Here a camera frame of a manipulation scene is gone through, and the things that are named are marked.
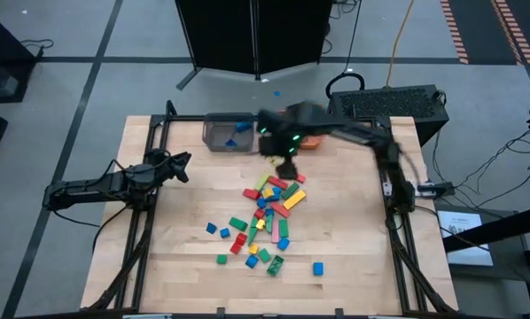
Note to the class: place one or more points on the medium blue block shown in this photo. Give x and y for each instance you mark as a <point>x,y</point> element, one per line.
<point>318,268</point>
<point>283,243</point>
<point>251,261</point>

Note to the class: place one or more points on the long red block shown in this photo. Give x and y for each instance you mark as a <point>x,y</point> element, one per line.
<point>277,182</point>
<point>280,209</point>
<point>300,178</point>

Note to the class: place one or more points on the long yellow block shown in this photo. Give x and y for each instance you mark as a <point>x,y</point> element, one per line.
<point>294,199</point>

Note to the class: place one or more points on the long blue block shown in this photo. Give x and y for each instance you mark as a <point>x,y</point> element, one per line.
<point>277,193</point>

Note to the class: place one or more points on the black adapter box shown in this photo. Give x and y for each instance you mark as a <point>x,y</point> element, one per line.
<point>435,189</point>

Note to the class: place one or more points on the green rectangular block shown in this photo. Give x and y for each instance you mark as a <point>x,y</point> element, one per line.
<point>238,223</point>

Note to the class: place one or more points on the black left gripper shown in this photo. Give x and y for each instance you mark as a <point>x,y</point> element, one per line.
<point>161,165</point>

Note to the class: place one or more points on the grey translucent plastic bin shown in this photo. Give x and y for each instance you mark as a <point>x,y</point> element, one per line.
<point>218,130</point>

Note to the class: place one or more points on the small red cube block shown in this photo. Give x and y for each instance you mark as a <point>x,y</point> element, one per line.
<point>259,213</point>

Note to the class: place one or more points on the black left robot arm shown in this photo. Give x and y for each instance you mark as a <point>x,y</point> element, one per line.
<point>83,188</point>

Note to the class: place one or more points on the small green cube block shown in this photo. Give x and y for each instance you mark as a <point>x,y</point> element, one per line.
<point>221,259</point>

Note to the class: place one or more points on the blue rectangular block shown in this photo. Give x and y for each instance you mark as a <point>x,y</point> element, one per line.
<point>243,126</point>

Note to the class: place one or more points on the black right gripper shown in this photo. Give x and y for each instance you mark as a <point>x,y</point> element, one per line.
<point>276,137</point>

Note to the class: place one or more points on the orange plastic bin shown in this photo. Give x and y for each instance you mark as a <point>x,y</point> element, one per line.
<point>313,142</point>

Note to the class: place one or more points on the black divider panel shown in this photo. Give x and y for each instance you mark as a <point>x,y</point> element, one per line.
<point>256,35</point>

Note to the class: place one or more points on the black computer case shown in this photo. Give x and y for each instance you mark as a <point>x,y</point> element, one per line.
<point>389,106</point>

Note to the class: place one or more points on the long pink block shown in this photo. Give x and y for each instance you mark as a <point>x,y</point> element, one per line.
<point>275,232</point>

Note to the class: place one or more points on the small yellow cube block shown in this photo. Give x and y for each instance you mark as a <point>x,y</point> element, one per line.
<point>253,248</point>
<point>268,193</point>
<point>260,224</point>

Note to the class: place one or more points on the medium green block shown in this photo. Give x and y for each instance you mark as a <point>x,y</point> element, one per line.
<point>264,255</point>

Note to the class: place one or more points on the red rectangular block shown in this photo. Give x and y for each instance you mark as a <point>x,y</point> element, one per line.
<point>236,248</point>
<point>241,238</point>
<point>251,194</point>

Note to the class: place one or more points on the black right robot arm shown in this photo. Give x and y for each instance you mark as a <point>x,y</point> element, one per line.
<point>393,177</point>

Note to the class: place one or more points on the white paper sheet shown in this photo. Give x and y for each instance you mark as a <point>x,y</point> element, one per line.
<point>464,239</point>

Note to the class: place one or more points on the black side table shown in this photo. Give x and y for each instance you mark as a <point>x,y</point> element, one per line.
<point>504,226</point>

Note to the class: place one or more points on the black aluminium table frame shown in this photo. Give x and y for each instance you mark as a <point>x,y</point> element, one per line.
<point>181,118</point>

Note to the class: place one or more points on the green triangle block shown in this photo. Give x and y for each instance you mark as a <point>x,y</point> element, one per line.
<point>252,232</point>

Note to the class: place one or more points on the green semicircle block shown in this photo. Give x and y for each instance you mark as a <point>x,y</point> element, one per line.
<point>269,223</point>

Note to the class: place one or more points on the green studded plastic brick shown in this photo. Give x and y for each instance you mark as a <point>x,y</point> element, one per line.
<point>275,265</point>

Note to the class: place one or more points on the long light green block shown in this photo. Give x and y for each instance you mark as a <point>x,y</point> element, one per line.
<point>261,181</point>

